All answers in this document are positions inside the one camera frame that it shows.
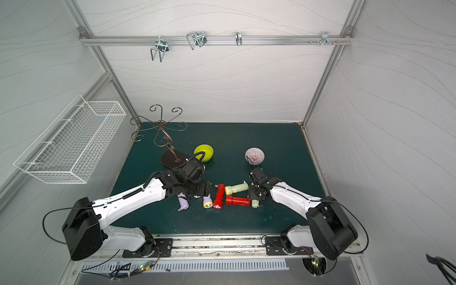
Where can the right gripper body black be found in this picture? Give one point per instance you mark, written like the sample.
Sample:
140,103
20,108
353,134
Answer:
255,190

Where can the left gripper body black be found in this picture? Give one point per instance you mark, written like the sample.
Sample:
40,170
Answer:
199,185

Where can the pale green flashlight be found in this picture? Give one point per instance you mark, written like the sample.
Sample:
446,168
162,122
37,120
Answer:
230,190
255,204

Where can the red flashlight horizontal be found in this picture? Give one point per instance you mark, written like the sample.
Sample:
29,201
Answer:
232,200

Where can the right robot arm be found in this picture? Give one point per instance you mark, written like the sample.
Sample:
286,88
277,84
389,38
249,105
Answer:
329,228

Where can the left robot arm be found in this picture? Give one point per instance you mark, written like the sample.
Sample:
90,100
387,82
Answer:
89,225

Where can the purple flashlight leftmost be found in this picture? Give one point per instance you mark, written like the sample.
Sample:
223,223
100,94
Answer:
183,202

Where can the purple flashlight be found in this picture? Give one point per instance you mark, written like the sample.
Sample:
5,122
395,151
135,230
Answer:
183,202
207,202

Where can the purple flashlight right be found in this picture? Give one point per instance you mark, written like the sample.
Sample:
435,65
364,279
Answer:
207,202

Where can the red flashlight upright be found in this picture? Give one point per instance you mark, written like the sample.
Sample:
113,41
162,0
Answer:
218,202

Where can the lime green bowl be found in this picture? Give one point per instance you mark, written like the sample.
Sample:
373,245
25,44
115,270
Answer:
207,150

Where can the pink striped bowl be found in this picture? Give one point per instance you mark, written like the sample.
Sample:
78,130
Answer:
254,156

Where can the dark green table mat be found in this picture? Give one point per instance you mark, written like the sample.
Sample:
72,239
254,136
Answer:
287,158

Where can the right green-lit circuit board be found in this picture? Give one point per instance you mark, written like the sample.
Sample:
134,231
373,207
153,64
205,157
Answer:
315,261

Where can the green-lit circuit board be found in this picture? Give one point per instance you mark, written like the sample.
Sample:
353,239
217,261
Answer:
146,266
315,261

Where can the left green-lit circuit board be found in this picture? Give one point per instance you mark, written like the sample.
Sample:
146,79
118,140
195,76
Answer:
146,266

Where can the white vent strip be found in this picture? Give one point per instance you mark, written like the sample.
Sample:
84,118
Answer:
186,266

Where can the metal double hook left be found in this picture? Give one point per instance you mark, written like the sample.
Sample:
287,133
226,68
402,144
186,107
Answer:
159,51

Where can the metal double hook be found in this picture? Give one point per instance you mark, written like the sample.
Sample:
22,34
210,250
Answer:
195,39
159,51

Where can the metal double hook middle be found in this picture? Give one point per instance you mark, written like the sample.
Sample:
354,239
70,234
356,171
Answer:
195,39

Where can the small metal hook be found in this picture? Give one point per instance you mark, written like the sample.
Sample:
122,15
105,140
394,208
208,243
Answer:
238,38

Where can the black object bottom right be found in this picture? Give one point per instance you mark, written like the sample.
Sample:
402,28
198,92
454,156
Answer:
447,268

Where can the copper wire jewelry stand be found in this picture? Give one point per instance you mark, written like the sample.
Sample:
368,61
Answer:
171,157

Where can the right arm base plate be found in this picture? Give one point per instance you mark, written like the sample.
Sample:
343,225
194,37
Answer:
279,246

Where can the aluminium front rail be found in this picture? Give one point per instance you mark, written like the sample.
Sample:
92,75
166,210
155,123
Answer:
213,245

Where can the aluminium rail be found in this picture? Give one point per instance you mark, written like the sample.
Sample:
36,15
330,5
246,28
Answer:
213,245
211,40

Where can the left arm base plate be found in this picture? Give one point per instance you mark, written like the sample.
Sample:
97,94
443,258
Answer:
164,247

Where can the white wire basket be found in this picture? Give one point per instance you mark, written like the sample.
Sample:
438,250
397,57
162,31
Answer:
68,151

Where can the metal hook bracket right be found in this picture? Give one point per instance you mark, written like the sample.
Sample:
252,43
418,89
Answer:
325,40

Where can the aluminium top rail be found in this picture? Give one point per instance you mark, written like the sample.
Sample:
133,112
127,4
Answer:
211,40

